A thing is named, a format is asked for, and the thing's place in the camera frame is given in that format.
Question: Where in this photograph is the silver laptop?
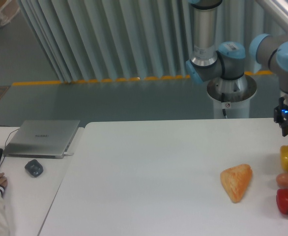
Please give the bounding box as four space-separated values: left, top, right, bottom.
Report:
3 120 80 159

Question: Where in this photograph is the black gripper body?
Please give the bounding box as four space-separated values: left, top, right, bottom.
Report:
273 97 288 128

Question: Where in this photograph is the white usb cable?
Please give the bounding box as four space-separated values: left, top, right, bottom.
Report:
63 127 84 156

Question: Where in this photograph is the brown egg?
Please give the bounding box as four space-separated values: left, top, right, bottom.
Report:
276 173 288 187

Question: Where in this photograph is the red bell pepper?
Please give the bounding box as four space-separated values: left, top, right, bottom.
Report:
276 188 288 215

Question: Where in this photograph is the thin black laptop cable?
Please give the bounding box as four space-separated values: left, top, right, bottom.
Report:
0 124 21 170

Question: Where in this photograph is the triangular orange bread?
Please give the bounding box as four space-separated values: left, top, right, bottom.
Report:
220 164 253 203

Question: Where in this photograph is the black computer mouse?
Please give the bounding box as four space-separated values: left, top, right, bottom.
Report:
25 159 44 177

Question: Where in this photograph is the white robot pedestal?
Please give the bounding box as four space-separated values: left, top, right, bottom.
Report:
207 75 257 119

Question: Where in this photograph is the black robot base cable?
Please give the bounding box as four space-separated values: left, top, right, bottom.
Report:
220 92 228 119

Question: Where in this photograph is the cardboard box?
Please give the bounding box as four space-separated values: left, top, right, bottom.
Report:
0 0 20 28

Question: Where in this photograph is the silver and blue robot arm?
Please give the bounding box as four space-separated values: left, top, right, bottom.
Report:
186 0 288 136

